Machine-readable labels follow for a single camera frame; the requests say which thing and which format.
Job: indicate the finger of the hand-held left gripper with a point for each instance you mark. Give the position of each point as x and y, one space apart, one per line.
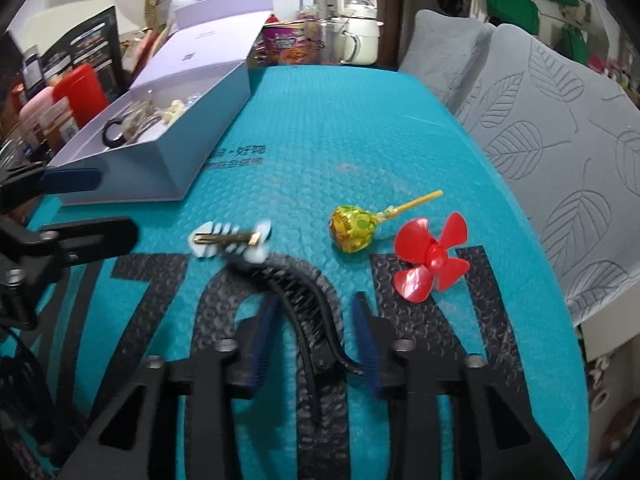
100 235
70 181

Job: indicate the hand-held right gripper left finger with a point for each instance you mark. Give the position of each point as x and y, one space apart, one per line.
262 332

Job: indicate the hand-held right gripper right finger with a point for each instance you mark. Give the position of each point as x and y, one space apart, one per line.
365 342

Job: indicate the black banana clip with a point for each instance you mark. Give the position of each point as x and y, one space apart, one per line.
310 305

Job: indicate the fishbone hair clip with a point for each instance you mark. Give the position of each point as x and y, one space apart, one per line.
220 237

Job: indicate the yellow lollipop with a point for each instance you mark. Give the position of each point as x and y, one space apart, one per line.
352 227

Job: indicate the white gift box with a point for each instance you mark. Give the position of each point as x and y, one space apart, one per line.
200 125

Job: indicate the pink bottle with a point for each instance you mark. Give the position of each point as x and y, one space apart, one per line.
42 115

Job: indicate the red canister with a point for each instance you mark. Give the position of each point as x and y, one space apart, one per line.
82 95

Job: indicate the black snack pouch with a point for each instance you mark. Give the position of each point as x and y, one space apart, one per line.
85 45

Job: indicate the woven fan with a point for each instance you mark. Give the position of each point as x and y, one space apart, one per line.
160 0

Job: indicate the purple instant noodle cup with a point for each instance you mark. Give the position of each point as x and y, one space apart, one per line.
285 42

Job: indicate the chair with grey leaf cover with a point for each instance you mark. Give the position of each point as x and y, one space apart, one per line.
440 55
550 135

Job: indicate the glass pitcher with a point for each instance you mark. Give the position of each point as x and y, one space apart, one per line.
337 42

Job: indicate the white electric pot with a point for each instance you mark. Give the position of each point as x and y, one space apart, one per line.
360 35

